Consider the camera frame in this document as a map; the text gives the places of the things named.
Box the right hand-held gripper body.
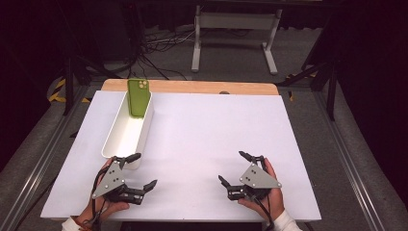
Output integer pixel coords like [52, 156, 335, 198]
[226, 155, 283, 202]

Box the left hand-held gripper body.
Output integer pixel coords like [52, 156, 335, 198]
[91, 155, 145, 206]

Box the white plastic storage box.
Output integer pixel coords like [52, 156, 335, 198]
[101, 90, 155, 170]

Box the green phone case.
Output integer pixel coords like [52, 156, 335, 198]
[126, 78, 152, 119]

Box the person's right hand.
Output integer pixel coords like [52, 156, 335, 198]
[238, 158, 286, 221]

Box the person's left hand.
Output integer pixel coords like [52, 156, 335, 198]
[75, 156, 130, 226]

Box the black metal stand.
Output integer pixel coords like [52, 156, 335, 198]
[62, 57, 123, 117]
[277, 57, 339, 122]

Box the yellow black floor tape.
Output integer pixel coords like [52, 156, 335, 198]
[47, 78, 91, 104]

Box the white metal stand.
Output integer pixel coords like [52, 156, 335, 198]
[191, 4, 284, 76]

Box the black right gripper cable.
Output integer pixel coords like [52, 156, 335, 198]
[252, 195, 275, 231]

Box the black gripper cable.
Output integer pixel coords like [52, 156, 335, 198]
[90, 167, 109, 231]
[252, 195, 275, 231]

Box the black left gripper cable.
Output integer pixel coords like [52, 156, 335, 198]
[90, 167, 109, 231]

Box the aluminium floor rail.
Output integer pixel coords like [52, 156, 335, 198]
[0, 85, 92, 231]
[312, 90, 388, 231]

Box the bundle of floor cables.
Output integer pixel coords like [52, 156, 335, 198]
[126, 27, 196, 81]

